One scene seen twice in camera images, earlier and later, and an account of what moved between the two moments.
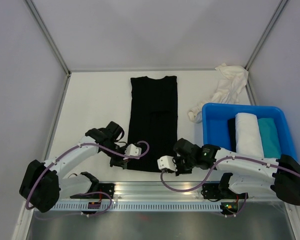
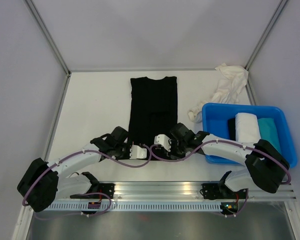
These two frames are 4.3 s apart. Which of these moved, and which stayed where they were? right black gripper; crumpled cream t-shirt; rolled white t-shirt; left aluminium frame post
Moved: right black gripper
Stayed: rolled white t-shirt; crumpled cream t-shirt; left aluminium frame post
